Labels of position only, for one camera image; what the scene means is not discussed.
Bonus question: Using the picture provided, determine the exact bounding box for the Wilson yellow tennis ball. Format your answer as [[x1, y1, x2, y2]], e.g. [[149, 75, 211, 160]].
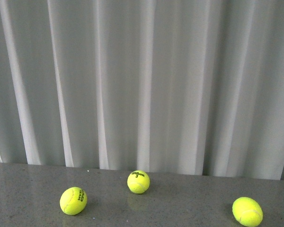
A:
[[127, 170, 150, 194]]

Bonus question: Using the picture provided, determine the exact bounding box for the Head Team yellow tennis ball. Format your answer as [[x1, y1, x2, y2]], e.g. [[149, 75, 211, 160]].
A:
[[60, 187, 87, 215]]

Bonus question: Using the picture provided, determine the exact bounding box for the plain yellow tennis ball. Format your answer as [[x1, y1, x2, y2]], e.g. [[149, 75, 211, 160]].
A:
[[232, 197, 263, 227]]

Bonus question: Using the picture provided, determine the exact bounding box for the white pleated curtain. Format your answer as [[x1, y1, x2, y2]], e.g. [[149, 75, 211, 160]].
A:
[[0, 0, 284, 180]]

